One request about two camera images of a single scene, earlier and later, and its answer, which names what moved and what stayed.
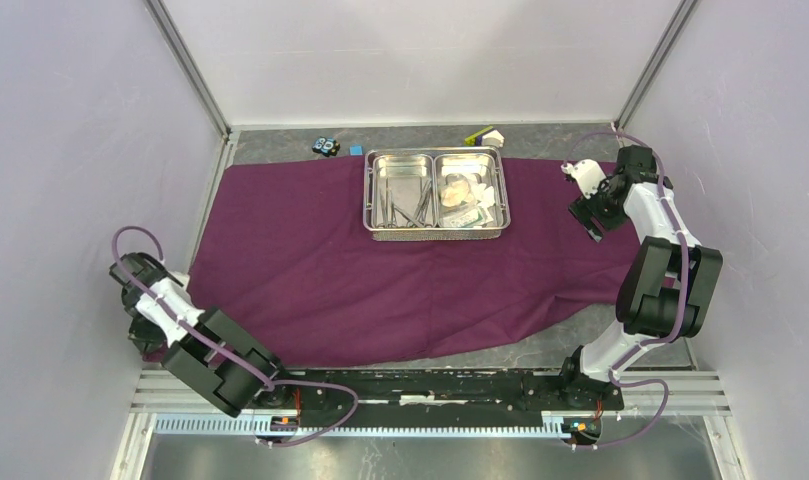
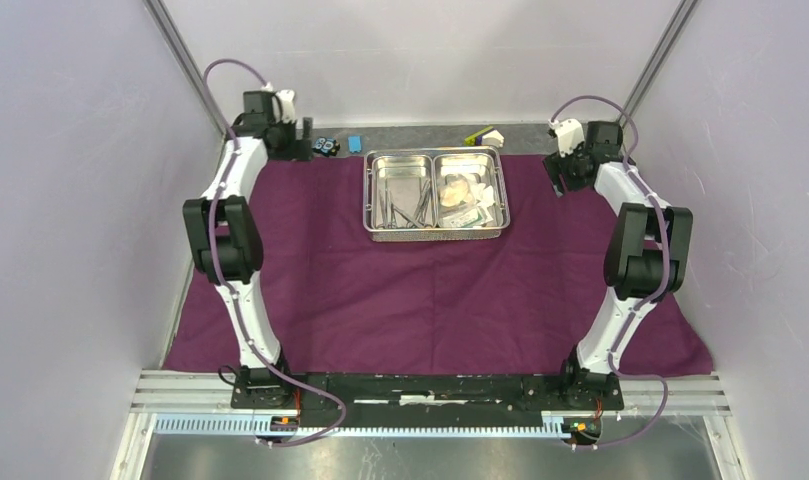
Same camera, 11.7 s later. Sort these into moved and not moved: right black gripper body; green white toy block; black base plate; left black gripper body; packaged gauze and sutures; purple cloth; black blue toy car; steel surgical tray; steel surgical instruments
Moved: left black gripper body; right black gripper body; purple cloth
Not moved: steel surgical instruments; black base plate; packaged gauze and sutures; black blue toy car; green white toy block; steel surgical tray
